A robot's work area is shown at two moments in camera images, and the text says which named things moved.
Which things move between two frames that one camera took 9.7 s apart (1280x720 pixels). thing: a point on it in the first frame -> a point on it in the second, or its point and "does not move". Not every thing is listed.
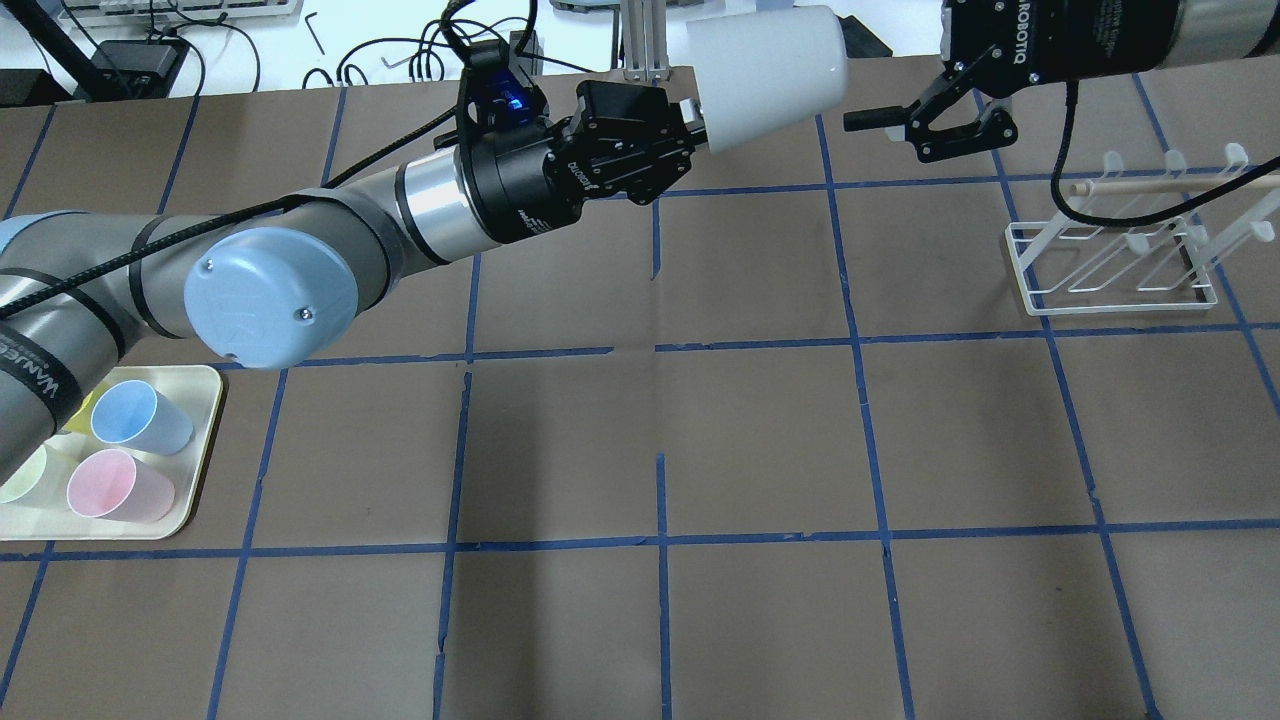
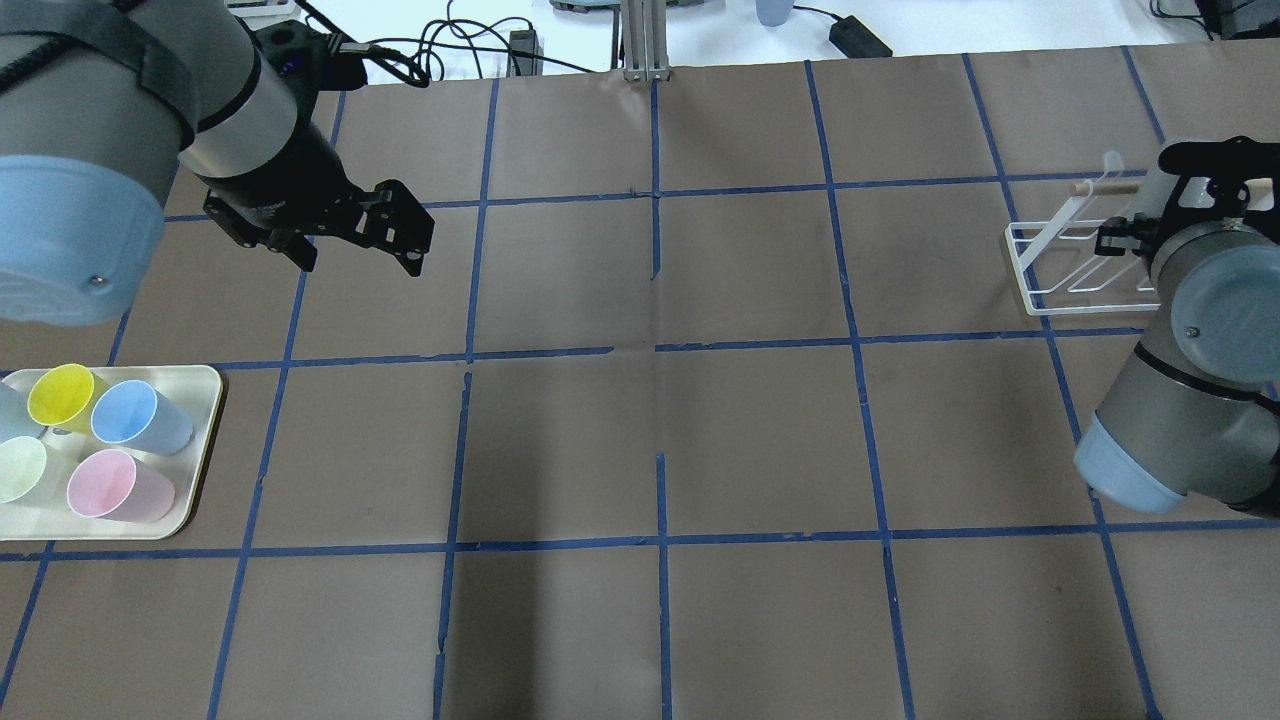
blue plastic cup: x=134 y=414 does not move
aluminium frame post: x=645 y=37 does not move
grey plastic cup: x=760 y=69 -> x=1154 y=190
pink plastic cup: x=111 y=483 does not move
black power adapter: x=861 y=42 does not move
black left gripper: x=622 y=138 -> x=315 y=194
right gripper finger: x=991 y=128 -> x=1142 y=229
